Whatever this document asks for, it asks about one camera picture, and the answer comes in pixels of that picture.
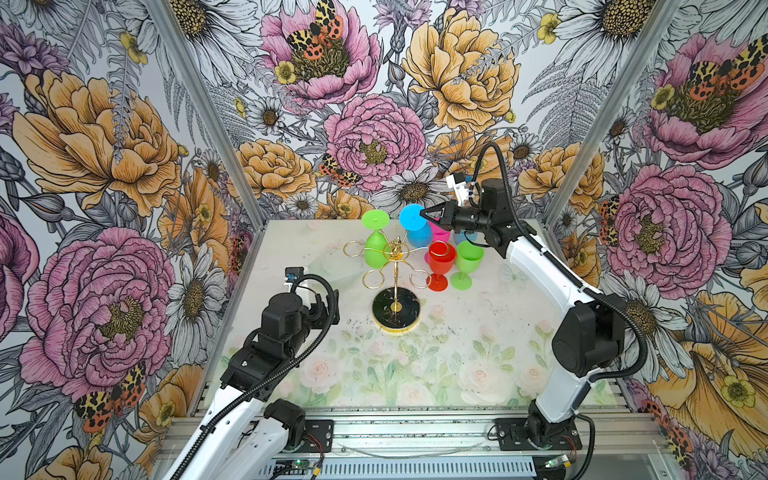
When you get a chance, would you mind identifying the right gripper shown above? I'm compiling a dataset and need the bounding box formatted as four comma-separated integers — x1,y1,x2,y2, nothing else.
419,198,493,235

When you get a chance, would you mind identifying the red wine glass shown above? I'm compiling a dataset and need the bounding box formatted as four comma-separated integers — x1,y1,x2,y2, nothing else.
426,241,456,292

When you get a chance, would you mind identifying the green wine glass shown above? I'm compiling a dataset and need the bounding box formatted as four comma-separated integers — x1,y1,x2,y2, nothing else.
361,209,390,270
450,241,484,291

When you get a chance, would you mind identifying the light blue wine glass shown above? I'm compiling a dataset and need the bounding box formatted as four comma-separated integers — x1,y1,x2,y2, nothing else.
453,230,480,245

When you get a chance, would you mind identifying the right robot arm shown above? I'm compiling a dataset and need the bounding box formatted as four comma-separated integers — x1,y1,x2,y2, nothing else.
420,174,625,449

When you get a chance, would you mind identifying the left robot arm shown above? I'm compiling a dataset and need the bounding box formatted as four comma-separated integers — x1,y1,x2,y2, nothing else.
164,290,340,479

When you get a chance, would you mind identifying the gold wine glass rack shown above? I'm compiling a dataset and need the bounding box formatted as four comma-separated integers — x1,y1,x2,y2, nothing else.
343,235,430,336

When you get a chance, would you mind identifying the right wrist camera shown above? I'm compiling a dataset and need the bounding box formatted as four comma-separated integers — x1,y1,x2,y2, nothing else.
445,172,481,207

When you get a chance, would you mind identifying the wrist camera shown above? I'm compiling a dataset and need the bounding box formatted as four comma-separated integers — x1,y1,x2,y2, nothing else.
284,267,305,292
445,172,481,207

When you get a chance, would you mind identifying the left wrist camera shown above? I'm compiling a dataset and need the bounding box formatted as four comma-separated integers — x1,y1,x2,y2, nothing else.
284,267,305,292

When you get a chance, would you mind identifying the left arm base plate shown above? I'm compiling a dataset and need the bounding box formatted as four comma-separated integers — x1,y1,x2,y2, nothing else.
284,419,335,454

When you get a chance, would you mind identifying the left aluminium corner post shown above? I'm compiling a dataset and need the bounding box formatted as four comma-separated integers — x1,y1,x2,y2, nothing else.
147,1,268,233

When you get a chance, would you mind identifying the aluminium corner post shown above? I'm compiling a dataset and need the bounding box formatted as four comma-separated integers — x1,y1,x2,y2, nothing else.
544,1,681,227
147,1,268,233

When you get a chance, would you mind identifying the aluminium front rail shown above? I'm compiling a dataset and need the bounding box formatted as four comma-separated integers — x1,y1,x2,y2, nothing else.
149,403,685,480

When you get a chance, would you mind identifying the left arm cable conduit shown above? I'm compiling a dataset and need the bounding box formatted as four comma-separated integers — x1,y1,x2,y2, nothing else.
167,273,341,480

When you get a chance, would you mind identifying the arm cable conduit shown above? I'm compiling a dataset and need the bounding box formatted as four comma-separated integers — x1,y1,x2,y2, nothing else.
471,141,649,382
167,273,341,480

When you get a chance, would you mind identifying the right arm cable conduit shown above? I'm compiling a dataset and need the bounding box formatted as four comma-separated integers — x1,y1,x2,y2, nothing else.
471,141,649,382

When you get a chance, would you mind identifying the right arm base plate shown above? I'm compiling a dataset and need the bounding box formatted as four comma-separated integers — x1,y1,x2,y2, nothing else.
492,417,582,451

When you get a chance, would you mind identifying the right aluminium corner post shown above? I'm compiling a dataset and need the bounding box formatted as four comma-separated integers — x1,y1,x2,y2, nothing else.
544,1,681,227

